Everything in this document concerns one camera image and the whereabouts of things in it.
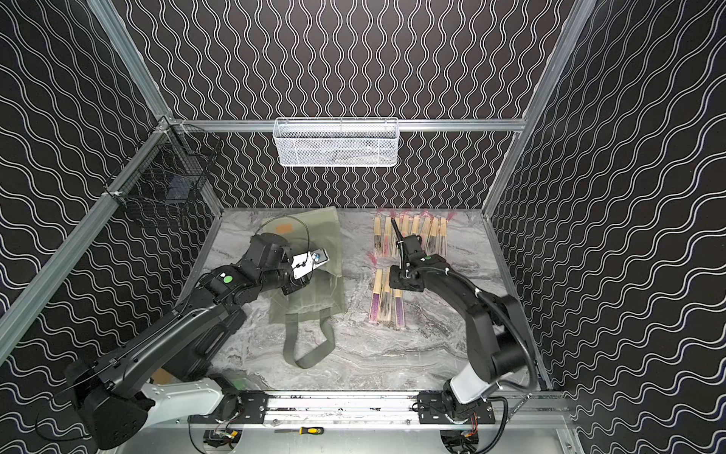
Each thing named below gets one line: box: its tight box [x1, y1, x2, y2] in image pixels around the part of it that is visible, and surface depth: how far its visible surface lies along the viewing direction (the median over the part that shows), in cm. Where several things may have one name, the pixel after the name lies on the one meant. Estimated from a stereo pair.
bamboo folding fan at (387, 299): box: [380, 265, 396, 327], surface depth 94 cm
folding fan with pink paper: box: [381, 209, 394, 259], surface depth 113 cm
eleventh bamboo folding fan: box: [394, 288, 406, 329], surface depth 94 cm
